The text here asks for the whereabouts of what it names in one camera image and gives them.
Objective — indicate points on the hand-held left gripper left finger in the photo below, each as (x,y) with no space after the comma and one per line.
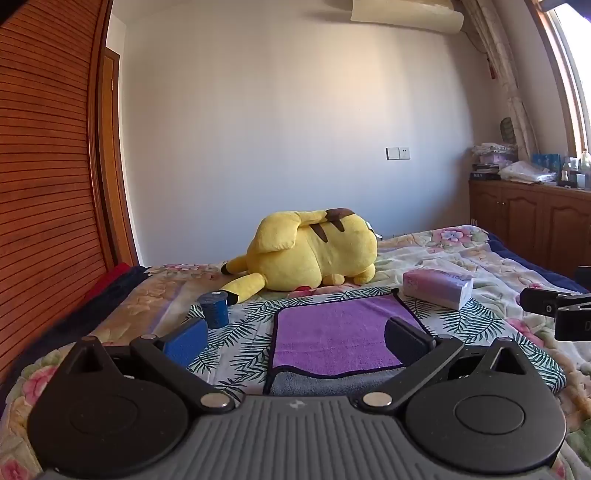
(187,342)

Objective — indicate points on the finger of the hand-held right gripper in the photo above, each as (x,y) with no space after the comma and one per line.
(542,302)
(572,318)

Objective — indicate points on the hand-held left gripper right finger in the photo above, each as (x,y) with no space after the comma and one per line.
(406,340)

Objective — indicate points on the purple towel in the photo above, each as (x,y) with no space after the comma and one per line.
(332,334)

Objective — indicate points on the grey towel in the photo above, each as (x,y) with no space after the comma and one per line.
(323,384)

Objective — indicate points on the dark blue blanket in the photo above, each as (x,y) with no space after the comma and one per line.
(531,265)

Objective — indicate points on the dark blue cup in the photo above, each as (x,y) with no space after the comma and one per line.
(214,310)

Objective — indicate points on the pink tissue pack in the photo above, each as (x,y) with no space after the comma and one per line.
(436,286)

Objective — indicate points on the leaf print cloth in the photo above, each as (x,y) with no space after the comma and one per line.
(466,323)

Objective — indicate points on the wooden cabinet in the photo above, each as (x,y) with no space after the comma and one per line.
(531,226)

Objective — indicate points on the red cloth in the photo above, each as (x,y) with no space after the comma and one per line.
(113,277)

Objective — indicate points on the clear bottle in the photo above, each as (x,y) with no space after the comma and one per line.
(584,167)

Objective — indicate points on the white plastic bag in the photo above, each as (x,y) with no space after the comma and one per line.
(526,171)

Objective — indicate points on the blue box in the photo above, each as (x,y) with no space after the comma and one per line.
(547,161)

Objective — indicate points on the yellow plush toy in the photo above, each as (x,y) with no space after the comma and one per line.
(314,251)

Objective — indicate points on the clutter on cabinet top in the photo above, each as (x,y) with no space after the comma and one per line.
(493,159)

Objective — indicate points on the green hand fan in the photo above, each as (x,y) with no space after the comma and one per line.
(508,129)

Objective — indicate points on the wooden slatted wardrobe door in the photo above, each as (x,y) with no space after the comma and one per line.
(41,184)

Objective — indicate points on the patterned curtain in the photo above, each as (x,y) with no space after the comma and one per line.
(505,69)

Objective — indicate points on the white air conditioner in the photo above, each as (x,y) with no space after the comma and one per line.
(406,14)

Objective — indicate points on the white wall socket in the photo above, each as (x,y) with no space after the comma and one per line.
(397,153)

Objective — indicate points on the wooden window frame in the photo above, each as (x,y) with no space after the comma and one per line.
(561,78)

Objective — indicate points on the wooden door frame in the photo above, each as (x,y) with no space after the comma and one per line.
(111,152)

